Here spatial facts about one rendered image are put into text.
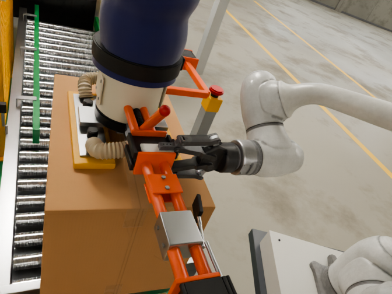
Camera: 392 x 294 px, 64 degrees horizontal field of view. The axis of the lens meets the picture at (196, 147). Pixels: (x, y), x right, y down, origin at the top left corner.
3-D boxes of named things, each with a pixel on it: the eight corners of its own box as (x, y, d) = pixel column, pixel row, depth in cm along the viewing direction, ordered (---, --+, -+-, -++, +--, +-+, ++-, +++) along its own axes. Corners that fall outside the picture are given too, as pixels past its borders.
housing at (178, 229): (151, 227, 57) (157, 211, 55) (185, 224, 60) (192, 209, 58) (161, 262, 52) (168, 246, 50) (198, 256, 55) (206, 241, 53)
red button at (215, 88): (205, 90, 147) (207, 83, 145) (217, 92, 151) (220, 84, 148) (210, 99, 143) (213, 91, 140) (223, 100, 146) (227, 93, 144)
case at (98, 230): (49, 160, 130) (54, 73, 108) (144, 164, 147) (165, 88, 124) (38, 305, 87) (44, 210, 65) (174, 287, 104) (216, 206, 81)
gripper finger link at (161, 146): (181, 150, 69) (185, 140, 67) (159, 150, 67) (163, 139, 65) (178, 146, 70) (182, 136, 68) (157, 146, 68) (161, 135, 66)
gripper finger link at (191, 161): (207, 153, 77) (206, 157, 78) (163, 160, 73) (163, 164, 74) (213, 164, 74) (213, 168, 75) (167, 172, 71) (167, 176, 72)
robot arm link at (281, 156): (242, 181, 84) (235, 134, 87) (286, 179, 91) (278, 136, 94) (268, 172, 75) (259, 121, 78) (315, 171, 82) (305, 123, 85)
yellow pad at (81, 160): (67, 95, 100) (68, 81, 97) (99, 98, 104) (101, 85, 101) (73, 170, 76) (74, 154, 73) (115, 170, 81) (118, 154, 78)
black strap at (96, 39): (87, 35, 85) (88, 20, 82) (168, 50, 95) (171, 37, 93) (96, 76, 69) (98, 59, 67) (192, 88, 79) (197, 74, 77)
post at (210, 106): (154, 222, 205) (205, 91, 147) (163, 221, 208) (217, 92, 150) (156, 231, 201) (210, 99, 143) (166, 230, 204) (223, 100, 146)
